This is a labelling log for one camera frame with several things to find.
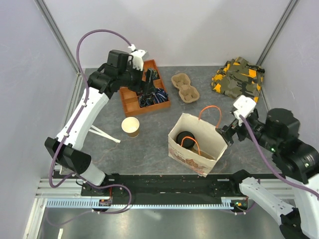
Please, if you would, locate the camouflage folded garment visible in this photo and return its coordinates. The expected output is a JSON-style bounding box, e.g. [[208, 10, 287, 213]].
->
[[211, 57, 265, 102]]

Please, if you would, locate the dark blue rolled sock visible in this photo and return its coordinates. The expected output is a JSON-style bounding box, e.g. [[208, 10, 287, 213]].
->
[[138, 93, 155, 108]]

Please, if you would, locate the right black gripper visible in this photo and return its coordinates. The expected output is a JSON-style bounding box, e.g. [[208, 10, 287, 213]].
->
[[215, 110, 280, 151]]

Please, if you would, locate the orange compartment tray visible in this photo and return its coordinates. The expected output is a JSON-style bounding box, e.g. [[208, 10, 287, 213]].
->
[[119, 59, 170, 117]]

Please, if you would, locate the slotted cable duct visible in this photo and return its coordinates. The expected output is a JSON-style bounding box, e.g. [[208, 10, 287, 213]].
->
[[46, 198, 235, 210]]

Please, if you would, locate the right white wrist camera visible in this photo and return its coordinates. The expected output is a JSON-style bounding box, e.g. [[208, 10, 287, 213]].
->
[[233, 95, 256, 126]]

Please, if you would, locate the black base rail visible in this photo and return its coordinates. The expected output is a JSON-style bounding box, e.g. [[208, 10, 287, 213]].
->
[[81, 174, 246, 204]]

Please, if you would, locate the right aluminium frame post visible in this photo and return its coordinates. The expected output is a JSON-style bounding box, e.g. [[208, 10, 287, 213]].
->
[[256, 0, 299, 66]]

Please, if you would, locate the blue striped rolled sock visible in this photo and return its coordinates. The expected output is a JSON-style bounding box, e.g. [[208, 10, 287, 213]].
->
[[153, 88, 168, 104]]

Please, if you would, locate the cardboard cup carrier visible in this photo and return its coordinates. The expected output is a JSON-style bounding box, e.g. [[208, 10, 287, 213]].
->
[[191, 147, 215, 160], [171, 73, 200, 104]]

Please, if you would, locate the aluminium frame post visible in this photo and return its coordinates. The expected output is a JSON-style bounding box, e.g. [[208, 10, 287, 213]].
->
[[33, 0, 82, 74], [256, 0, 299, 66]]

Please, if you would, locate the white paper takeout bag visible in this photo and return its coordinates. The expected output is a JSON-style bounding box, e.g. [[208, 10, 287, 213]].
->
[[168, 105, 227, 177]]

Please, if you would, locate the green rolled sock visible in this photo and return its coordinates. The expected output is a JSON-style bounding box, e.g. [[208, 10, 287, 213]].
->
[[151, 69, 160, 81]]

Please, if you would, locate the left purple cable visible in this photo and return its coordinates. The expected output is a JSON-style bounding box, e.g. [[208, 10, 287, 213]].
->
[[46, 29, 133, 226]]

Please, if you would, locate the left aluminium frame post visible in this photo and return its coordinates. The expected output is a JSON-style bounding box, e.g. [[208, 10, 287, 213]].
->
[[33, 0, 82, 74]]

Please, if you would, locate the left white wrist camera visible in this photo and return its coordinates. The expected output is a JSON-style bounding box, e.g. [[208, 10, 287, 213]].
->
[[128, 44, 149, 71]]

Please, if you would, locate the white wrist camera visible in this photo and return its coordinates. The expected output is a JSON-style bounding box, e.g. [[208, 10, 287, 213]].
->
[[233, 95, 256, 126], [128, 44, 149, 71]]

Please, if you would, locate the black plastic cup lid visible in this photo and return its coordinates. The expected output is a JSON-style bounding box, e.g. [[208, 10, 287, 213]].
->
[[175, 131, 195, 149]]

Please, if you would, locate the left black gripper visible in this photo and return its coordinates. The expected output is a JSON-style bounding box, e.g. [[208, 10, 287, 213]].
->
[[119, 63, 156, 96]]

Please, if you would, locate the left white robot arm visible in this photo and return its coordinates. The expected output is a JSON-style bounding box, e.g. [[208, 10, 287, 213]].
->
[[44, 50, 155, 196]]

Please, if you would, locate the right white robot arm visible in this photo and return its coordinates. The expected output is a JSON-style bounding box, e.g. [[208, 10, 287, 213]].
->
[[216, 108, 319, 239]]

